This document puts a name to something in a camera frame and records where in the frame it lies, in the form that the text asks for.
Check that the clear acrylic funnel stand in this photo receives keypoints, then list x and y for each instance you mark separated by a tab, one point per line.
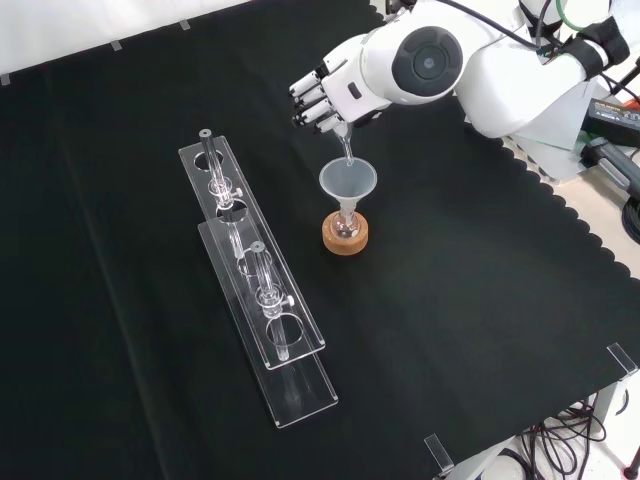
270	310

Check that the grey bench leg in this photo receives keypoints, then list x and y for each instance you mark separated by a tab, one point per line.
609	407

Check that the glass round-bottom flask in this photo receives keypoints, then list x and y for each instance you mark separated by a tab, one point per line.
346	227

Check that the grey tape piece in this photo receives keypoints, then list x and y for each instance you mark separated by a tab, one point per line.
116	45
184	25
5	80

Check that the white paper sheet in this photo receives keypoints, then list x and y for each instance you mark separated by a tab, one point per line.
560	140

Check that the black power adapter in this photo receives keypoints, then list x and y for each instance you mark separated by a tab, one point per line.
612	114

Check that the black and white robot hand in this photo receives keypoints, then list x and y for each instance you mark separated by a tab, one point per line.
345	90

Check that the translucent plastic funnel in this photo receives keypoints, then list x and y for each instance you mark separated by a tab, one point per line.
350	180

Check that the black bench cloth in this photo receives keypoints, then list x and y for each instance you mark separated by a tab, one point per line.
450	300

